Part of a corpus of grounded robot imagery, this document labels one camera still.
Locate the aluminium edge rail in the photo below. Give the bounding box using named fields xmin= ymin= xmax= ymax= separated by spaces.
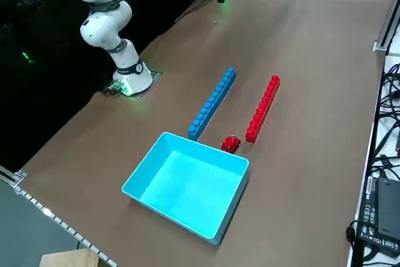
xmin=0 ymin=165 xmax=118 ymax=267

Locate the blue toy block row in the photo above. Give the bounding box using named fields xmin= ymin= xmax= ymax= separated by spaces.
xmin=187 ymin=66 xmax=238 ymax=142

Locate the black power adapter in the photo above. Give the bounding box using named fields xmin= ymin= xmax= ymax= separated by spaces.
xmin=356 ymin=176 xmax=400 ymax=253

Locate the red toy car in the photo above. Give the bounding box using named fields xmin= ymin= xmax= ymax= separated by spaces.
xmin=220 ymin=134 xmax=241 ymax=154

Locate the aluminium camera post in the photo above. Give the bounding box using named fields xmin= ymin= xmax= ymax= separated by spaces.
xmin=373 ymin=0 xmax=400 ymax=52

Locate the red toy block row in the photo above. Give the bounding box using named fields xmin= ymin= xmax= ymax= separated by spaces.
xmin=245 ymin=74 xmax=281 ymax=144

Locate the light wooden block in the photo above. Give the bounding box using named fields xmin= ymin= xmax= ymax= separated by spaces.
xmin=39 ymin=248 xmax=100 ymax=267

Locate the teal plastic bin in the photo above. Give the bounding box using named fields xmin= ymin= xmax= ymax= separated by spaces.
xmin=121 ymin=131 xmax=251 ymax=246

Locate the aluminium corner bracket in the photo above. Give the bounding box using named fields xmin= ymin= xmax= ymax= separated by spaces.
xmin=14 ymin=169 xmax=28 ymax=186

